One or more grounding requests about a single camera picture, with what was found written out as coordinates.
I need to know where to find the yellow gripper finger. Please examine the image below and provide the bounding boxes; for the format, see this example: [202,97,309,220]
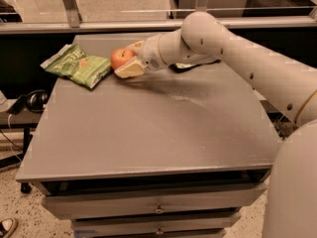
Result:
[114,57,146,78]
[127,40,145,56]

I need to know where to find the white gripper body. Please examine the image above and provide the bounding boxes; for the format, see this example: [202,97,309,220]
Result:
[139,35,166,71]

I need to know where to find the red apple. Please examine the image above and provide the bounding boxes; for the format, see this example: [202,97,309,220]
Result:
[110,49,135,70]

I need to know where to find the green jalapeno chip bag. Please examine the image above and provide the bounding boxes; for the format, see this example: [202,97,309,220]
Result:
[41,44,111,89]

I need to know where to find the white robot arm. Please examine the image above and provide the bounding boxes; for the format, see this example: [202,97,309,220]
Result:
[115,11,317,238]

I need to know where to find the green round-logo snack bag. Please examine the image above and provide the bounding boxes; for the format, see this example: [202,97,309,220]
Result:
[175,62,197,69]

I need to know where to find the grey drawer cabinet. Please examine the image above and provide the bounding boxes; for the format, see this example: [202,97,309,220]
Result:
[15,32,281,238]

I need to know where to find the black headphones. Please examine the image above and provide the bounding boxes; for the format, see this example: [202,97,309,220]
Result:
[7,90,49,115]

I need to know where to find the top grey drawer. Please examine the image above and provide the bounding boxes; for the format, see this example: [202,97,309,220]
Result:
[42,182,266,219]

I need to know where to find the grey drawer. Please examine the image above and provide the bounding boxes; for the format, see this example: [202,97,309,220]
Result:
[72,211,241,238]
[42,182,266,219]

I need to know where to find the middle grey drawer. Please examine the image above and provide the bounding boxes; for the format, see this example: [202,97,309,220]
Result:
[72,211,241,238]

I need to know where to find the shoe on floor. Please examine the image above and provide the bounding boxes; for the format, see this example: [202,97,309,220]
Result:
[0,218,18,238]

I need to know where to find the metal railing frame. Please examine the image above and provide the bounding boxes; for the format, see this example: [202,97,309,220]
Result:
[1,0,316,31]

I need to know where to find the black stand with cables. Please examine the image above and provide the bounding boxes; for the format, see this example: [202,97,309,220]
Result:
[0,114,33,194]

